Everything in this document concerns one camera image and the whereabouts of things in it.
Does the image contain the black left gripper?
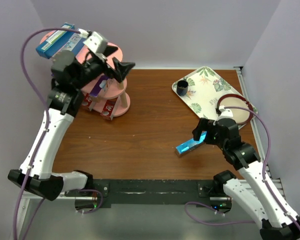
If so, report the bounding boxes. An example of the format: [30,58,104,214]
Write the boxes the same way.
[73,45,136,90]

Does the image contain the shiny blue toothpaste box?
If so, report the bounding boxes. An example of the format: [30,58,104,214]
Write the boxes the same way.
[175,131,206,158]

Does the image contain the silver R&O sensitive toothpaste box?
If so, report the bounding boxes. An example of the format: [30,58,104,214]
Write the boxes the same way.
[89,75,109,98]

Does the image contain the red 3D toothpaste box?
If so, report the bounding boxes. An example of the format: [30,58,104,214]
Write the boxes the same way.
[100,98,119,121]

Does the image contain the red silver toothpaste box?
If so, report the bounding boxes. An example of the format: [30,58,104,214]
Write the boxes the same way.
[81,93,99,111]

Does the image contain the blue green toothpaste box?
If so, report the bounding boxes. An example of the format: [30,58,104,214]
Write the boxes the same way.
[36,30,74,59]

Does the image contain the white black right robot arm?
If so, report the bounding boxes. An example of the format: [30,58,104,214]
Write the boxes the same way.
[192,118,300,240]

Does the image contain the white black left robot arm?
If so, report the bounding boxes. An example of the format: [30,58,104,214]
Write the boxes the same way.
[7,50,136,201]

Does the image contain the pink three tier shelf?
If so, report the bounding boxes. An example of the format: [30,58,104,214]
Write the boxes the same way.
[39,28,131,118]

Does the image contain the floral leaf print tray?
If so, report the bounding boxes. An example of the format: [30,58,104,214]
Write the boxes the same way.
[180,66,258,120]

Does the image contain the red rimmed beige plate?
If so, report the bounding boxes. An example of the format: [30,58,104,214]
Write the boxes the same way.
[215,93,254,125]

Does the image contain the dark blue mug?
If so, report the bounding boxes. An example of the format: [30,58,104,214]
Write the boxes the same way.
[176,80,189,97]

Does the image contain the black front base bar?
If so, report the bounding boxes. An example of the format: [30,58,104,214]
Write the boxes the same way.
[65,179,232,210]

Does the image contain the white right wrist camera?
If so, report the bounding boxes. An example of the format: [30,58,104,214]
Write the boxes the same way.
[216,105,234,121]

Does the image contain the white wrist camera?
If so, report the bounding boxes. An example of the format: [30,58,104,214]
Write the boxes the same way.
[78,28,108,55]
[216,105,234,121]

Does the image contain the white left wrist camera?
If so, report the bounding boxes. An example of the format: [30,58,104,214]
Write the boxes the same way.
[78,28,108,55]

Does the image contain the aluminium frame rail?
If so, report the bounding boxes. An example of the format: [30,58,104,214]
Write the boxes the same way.
[233,66,250,101]

